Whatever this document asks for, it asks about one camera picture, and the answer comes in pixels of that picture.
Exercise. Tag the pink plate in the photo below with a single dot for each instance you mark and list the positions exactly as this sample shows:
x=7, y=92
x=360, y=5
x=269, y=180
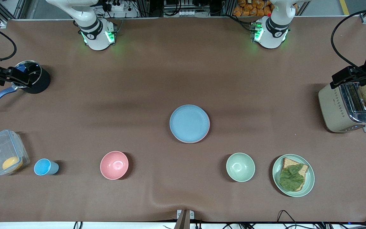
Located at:
x=206, y=136

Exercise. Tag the blue plate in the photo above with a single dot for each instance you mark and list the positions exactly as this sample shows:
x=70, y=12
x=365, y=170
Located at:
x=189, y=122

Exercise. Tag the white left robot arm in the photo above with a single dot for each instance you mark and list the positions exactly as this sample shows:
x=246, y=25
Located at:
x=273, y=36

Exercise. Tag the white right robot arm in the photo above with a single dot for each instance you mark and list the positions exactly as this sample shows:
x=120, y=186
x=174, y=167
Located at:
x=94, y=35

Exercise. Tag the glass lid with blue knob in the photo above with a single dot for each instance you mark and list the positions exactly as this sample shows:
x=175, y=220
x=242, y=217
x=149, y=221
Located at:
x=35, y=71

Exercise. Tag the beige chrome toaster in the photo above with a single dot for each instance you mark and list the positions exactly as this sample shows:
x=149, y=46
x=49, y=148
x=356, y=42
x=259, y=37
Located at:
x=334, y=108

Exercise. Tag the yellow round food piece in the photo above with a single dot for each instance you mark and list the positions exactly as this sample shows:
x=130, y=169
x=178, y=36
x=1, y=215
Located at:
x=11, y=163

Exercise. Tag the blue cup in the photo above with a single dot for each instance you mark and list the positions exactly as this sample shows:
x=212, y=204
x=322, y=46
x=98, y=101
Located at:
x=43, y=167

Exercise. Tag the bread slice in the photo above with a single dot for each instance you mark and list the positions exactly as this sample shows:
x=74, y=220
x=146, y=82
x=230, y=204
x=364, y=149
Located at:
x=289, y=162

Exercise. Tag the green plate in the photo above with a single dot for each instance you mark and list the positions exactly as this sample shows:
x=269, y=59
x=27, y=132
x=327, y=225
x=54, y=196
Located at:
x=310, y=179

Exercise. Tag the green lettuce leaf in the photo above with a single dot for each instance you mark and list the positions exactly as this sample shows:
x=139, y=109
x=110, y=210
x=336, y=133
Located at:
x=291, y=179

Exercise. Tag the bag of orange snacks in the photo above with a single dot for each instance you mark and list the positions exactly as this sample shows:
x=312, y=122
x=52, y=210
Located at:
x=253, y=8

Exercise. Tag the white power strip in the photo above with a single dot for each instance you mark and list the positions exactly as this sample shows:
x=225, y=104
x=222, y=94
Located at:
x=114, y=6

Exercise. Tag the pink bowl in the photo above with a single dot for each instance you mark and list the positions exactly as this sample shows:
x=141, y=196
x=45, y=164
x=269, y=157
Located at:
x=114, y=165

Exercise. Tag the green bowl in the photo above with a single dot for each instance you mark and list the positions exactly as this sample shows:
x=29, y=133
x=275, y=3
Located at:
x=240, y=167

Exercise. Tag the brown table mat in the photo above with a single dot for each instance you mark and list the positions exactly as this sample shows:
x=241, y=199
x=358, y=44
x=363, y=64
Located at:
x=183, y=63

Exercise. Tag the metal table clamp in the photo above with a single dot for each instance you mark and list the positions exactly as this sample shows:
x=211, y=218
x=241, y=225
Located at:
x=184, y=218

